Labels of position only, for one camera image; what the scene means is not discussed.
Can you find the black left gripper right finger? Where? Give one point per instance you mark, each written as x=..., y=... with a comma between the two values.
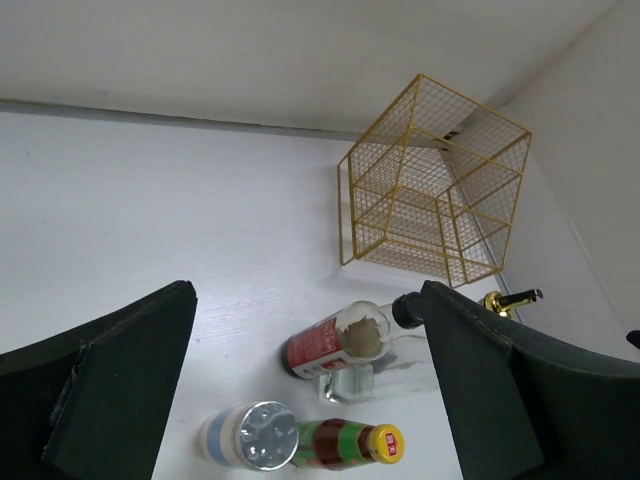
x=524, y=405

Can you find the yellow wire rack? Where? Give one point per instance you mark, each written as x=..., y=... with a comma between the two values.
x=432, y=186

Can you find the clear square oil bottle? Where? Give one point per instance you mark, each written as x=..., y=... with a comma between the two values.
x=363, y=384

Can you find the dark liquid square bottle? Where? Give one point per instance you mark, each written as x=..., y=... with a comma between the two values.
x=503, y=305

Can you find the red label clear bottle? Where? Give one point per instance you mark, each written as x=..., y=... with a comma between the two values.
x=358, y=334

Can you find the yellow cap sauce bottle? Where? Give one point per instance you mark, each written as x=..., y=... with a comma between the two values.
x=338, y=444

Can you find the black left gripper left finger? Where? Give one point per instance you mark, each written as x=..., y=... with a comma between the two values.
x=93, y=402

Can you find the blue label shaker jar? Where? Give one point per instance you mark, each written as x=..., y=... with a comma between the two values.
x=261, y=437

